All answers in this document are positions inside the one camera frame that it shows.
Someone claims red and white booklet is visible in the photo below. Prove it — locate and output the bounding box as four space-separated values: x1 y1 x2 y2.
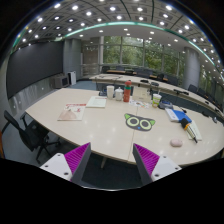
57 102 87 122

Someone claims cream notebook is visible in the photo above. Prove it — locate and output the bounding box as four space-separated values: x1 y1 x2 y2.
186 120 203 141

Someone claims black conference desk unit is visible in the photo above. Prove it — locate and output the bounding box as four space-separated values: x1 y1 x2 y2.
158 99 174 110

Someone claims colourful sticker sheet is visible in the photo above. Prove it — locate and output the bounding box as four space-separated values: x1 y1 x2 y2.
129 99 151 109

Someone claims black microphone with orange ring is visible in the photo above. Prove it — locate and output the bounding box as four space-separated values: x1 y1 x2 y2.
180 117 199 144

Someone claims white cardboard box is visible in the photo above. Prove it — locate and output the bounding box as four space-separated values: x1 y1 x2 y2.
132 85 152 101

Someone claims cat-face mouse pad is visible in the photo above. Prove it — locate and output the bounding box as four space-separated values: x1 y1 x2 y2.
124 112 157 132

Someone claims blue and white book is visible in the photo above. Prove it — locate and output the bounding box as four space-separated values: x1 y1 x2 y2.
165 107 193 124

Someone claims white standing appliance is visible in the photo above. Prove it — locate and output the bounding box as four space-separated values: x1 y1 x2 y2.
67 70 77 86

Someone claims red thermos bottle green band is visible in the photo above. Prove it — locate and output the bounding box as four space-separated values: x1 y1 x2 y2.
123 80 133 103

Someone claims group of ceiling lights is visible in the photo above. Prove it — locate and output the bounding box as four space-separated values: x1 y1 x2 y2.
19 1 224 78

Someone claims group of dark chairs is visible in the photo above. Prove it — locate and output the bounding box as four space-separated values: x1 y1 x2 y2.
101 64 224 111

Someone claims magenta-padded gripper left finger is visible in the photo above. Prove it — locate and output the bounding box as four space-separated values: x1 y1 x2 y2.
39 142 92 185

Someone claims pink computer mouse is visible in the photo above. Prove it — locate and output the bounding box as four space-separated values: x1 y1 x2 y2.
170 138 184 148

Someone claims white paper booklet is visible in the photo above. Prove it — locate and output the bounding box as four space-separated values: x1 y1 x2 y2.
85 95 108 109

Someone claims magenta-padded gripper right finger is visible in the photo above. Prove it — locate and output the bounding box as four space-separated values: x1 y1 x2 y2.
132 142 183 187

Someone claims grey cabinet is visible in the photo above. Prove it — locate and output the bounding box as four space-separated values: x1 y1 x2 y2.
50 73 70 90

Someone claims green white drink cup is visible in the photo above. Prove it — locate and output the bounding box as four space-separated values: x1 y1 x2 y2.
151 90 163 108

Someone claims white lidded mug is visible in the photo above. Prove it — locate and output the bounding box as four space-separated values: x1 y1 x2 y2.
114 87 125 102

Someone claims black office chair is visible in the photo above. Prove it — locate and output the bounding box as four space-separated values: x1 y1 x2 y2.
2 110 61 164

